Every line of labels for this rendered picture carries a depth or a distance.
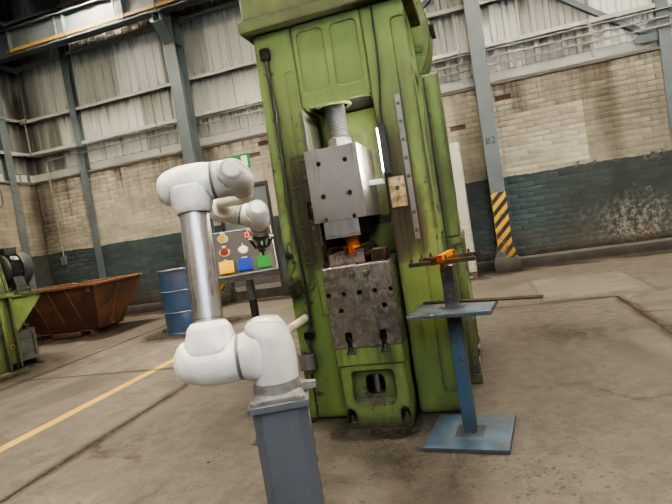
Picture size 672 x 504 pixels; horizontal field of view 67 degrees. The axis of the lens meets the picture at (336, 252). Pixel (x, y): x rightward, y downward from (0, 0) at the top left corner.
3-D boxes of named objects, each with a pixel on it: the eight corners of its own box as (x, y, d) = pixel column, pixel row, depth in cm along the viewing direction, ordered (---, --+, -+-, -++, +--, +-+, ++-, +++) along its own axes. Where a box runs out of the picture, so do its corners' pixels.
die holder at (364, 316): (402, 343, 269) (389, 260, 267) (333, 349, 279) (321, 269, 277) (414, 320, 323) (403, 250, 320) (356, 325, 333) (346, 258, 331)
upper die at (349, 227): (360, 234, 275) (358, 217, 275) (325, 239, 281) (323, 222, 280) (375, 230, 316) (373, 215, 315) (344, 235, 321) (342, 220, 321)
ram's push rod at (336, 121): (350, 148, 292) (339, 78, 290) (326, 153, 296) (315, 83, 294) (355, 151, 306) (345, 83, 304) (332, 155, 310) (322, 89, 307)
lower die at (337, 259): (365, 262, 276) (362, 247, 276) (330, 267, 282) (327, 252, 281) (379, 255, 317) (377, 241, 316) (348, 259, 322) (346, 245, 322)
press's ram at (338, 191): (382, 213, 271) (371, 138, 269) (314, 224, 282) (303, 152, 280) (394, 212, 312) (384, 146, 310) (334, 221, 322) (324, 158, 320)
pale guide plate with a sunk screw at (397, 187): (408, 205, 279) (403, 174, 278) (391, 208, 282) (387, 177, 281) (408, 205, 281) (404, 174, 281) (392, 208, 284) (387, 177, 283)
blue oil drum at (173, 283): (195, 333, 684) (184, 268, 680) (158, 337, 701) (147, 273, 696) (217, 323, 741) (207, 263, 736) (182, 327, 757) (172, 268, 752)
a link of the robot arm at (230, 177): (252, 165, 190) (216, 171, 189) (244, 146, 172) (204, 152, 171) (257, 199, 187) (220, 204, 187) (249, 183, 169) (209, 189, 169)
